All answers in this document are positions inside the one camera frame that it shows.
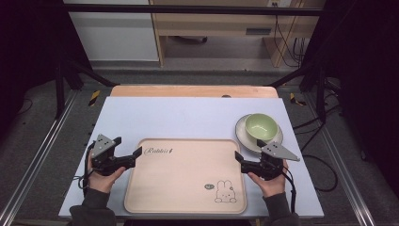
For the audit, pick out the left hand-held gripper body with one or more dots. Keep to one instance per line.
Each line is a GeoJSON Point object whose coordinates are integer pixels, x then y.
{"type": "Point", "coordinates": [102, 147]}

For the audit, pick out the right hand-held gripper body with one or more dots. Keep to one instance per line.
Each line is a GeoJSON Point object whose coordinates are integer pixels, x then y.
{"type": "Point", "coordinates": [273, 157]}

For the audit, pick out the person's right hand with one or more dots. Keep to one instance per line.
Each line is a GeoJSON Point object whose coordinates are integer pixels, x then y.
{"type": "Point", "coordinates": [272, 186]}

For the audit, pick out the person's left hand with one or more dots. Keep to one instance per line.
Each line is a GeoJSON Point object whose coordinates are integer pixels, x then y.
{"type": "Point", "coordinates": [103, 182]}

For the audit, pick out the green bowl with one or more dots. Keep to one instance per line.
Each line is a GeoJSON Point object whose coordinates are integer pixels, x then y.
{"type": "Point", "coordinates": [261, 126]}

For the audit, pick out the white plate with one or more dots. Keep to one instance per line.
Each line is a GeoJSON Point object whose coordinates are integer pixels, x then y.
{"type": "Point", "coordinates": [243, 136]}

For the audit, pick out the yellow black tape marker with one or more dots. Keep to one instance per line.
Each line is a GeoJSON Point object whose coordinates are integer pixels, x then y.
{"type": "Point", "coordinates": [295, 99]}
{"type": "Point", "coordinates": [94, 97]}

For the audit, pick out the pale board mat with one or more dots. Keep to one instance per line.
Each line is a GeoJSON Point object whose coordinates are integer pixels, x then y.
{"type": "Point", "coordinates": [175, 119]}

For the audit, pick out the beige tray with rabbit print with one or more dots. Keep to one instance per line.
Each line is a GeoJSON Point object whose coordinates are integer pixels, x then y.
{"type": "Point", "coordinates": [185, 179]}

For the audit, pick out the black metal stand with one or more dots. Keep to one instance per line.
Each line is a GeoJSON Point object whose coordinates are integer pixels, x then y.
{"type": "Point", "coordinates": [320, 94]}
{"type": "Point", "coordinates": [59, 91]}

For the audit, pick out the wooden table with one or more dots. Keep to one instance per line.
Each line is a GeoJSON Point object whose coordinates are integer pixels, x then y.
{"type": "Point", "coordinates": [188, 91]}

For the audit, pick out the white cabinet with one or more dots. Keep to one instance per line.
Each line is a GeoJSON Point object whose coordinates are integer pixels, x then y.
{"type": "Point", "coordinates": [116, 34]}

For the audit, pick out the black curtain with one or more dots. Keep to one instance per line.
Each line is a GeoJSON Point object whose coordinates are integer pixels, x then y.
{"type": "Point", "coordinates": [28, 47]}
{"type": "Point", "coordinates": [367, 78]}

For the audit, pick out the wooden desk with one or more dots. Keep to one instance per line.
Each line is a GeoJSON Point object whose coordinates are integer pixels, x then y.
{"type": "Point", "coordinates": [213, 26]}

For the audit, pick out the black metal crossbar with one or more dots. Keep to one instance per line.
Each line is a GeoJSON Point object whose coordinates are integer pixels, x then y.
{"type": "Point", "coordinates": [188, 9]}

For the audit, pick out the aluminium floor rail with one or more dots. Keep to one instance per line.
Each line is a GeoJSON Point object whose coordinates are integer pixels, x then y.
{"type": "Point", "coordinates": [342, 166]}
{"type": "Point", "coordinates": [34, 160]}

